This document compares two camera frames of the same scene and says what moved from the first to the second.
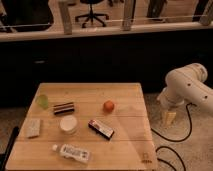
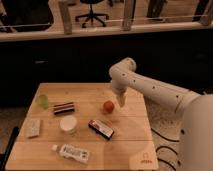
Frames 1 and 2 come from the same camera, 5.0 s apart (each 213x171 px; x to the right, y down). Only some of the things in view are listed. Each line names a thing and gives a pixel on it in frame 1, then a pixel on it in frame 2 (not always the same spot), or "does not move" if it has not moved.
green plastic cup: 42,100 does not move
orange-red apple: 108,106 does not move
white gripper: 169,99 to 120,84
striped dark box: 64,108 does not move
